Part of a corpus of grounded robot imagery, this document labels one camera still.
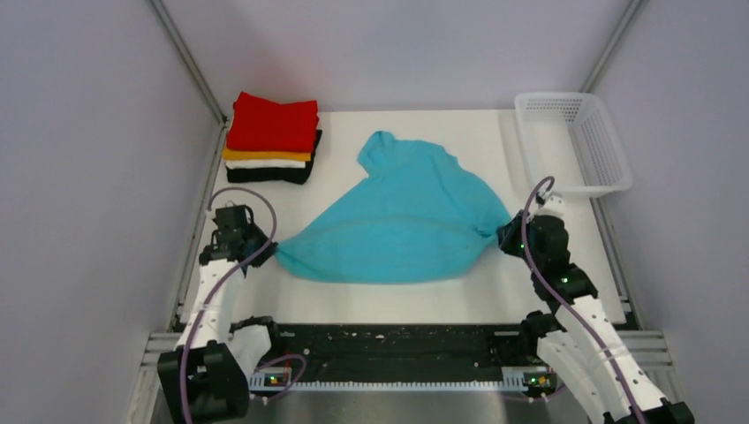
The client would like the turquoise t shirt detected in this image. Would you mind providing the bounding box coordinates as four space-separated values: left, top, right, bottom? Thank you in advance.
276 131 511 284

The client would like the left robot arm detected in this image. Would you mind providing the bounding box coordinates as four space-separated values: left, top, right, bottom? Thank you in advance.
156 205 284 423

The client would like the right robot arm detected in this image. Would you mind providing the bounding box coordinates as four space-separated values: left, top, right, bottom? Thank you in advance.
497 211 695 423

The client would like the white folded t shirt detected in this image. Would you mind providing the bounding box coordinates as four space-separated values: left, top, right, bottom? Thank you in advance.
224 159 307 170

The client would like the orange folded t shirt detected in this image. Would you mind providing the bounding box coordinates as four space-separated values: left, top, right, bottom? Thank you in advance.
222 148 312 162

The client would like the red folded t shirt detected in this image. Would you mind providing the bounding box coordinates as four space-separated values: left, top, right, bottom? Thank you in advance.
226 92 319 154

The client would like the white plastic basket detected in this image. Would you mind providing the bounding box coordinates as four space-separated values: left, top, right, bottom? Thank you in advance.
514 92 633 198

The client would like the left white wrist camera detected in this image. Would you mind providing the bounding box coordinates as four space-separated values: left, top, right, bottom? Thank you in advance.
206 204 254 228

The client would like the white cable duct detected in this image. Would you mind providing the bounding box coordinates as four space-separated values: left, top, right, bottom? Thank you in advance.
248 369 551 393

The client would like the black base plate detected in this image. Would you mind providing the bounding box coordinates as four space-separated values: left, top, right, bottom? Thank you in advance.
261 322 561 389

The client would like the aluminium frame rail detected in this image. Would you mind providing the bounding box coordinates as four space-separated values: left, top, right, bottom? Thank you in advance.
140 325 673 369

